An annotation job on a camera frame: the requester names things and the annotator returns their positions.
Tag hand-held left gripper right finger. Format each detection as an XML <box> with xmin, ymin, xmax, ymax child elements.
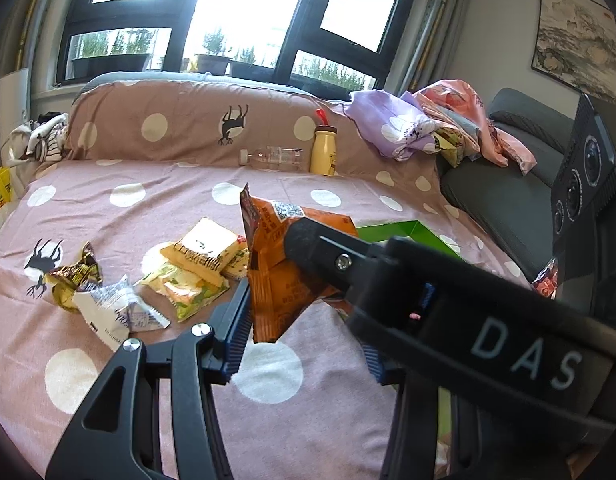
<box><xmin>362</xmin><ymin>344</ymin><xmax>460</xmax><ymax>480</ymax></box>

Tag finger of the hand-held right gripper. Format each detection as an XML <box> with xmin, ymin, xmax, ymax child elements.
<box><xmin>284</xmin><ymin>217</ymin><xmax>390</xmax><ymax>307</ymax></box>

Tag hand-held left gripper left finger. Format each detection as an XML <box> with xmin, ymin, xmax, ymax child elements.
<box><xmin>45</xmin><ymin>280</ymin><xmax>253</xmax><ymax>480</ymax></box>

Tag orange snack packet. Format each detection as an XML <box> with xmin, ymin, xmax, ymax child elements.
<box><xmin>239</xmin><ymin>183</ymin><xmax>359</xmax><ymax>344</ymax></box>

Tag red white snack packet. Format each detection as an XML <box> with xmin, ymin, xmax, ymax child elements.
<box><xmin>530</xmin><ymin>258</ymin><xmax>560</xmax><ymax>301</ymax></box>

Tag green white soda cracker packet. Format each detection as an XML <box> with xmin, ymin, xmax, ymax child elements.
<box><xmin>220</xmin><ymin>247</ymin><xmax>251</xmax><ymax>281</ymax></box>

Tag green yellow snack packet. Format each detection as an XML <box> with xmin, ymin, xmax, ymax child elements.
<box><xmin>138</xmin><ymin>261</ymin><xmax>231</xmax><ymax>323</ymax></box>

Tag green cardboard box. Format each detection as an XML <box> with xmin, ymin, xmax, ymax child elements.
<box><xmin>355</xmin><ymin>220</ymin><xmax>466</xmax><ymax>263</ymax></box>

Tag yellow rice cracker packet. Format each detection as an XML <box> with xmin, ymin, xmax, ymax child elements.
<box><xmin>159</xmin><ymin>217</ymin><xmax>241</xmax><ymax>288</ymax></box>

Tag white grey snack packet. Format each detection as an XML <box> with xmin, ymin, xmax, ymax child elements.
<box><xmin>72</xmin><ymin>275</ymin><xmax>171</xmax><ymax>352</ymax></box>

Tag gold brown snack packet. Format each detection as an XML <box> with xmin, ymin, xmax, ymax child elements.
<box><xmin>43</xmin><ymin>241</ymin><xmax>104</xmax><ymax>315</ymax></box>

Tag yellow drink bottle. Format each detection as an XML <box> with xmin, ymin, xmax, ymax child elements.
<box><xmin>309</xmin><ymin>108</ymin><xmax>339</xmax><ymax>177</ymax></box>

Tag clear plastic bottle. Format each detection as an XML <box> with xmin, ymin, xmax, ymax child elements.
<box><xmin>238</xmin><ymin>145</ymin><xmax>305</xmax><ymax>172</ymax></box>

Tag grey sofa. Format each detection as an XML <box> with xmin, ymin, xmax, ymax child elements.
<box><xmin>435</xmin><ymin>87</ymin><xmax>584</xmax><ymax>281</ymax></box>

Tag purple printed cloth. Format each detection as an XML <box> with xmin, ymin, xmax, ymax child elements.
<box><xmin>345</xmin><ymin>89</ymin><xmax>439</xmax><ymax>161</ymax></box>

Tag green yellow patterned cloth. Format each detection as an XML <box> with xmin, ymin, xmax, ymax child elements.
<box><xmin>433</xmin><ymin>127</ymin><xmax>481</xmax><ymax>168</ymax></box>

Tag pink polka dot bedsheet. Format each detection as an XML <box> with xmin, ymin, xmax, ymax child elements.
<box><xmin>0</xmin><ymin>157</ymin><xmax>539</xmax><ymax>480</ymax></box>

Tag brown polka dot cushion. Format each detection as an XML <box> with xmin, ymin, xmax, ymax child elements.
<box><xmin>63</xmin><ymin>79</ymin><xmax>441</xmax><ymax>201</ymax></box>

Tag small black planter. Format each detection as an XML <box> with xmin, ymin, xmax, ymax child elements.
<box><xmin>194</xmin><ymin>54</ymin><xmax>230</xmax><ymax>75</ymax></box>
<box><xmin>229</xmin><ymin>60</ymin><xmax>279</xmax><ymax>81</ymax></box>

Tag pile of clothes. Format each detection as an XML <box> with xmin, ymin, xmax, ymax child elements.
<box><xmin>410</xmin><ymin>79</ymin><xmax>539</xmax><ymax>176</ymax></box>

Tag grey curtain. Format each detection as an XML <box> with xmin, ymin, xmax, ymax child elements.
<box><xmin>15</xmin><ymin>0</ymin><xmax>79</xmax><ymax>91</ymax></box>
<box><xmin>398</xmin><ymin>0</ymin><xmax>469</xmax><ymax>96</ymax></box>

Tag black framed window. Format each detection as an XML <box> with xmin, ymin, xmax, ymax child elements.
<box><xmin>55</xmin><ymin>0</ymin><xmax>424</xmax><ymax>101</ymax></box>

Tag striped white cloth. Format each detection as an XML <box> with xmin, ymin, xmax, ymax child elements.
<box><xmin>8</xmin><ymin>112</ymin><xmax>71</xmax><ymax>163</ymax></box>

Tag long black planter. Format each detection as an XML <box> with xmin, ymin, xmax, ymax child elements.
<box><xmin>72</xmin><ymin>54</ymin><xmax>150</xmax><ymax>78</ymax></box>

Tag framed landscape painting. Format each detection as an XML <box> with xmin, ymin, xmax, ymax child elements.
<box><xmin>530</xmin><ymin>0</ymin><xmax>616</xmax><ymax>106</ymax></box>

